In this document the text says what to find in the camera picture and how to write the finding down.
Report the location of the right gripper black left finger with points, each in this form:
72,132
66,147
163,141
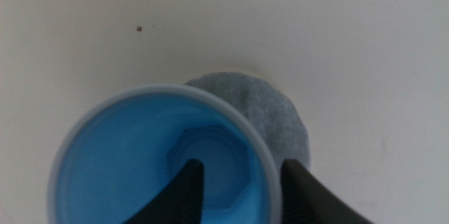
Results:
182,199

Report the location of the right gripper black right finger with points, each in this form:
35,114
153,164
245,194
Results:
308,199

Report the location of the blue plastic cup white rim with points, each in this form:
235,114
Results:
119,161

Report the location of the round grey felt cup mat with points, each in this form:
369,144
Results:
266,111

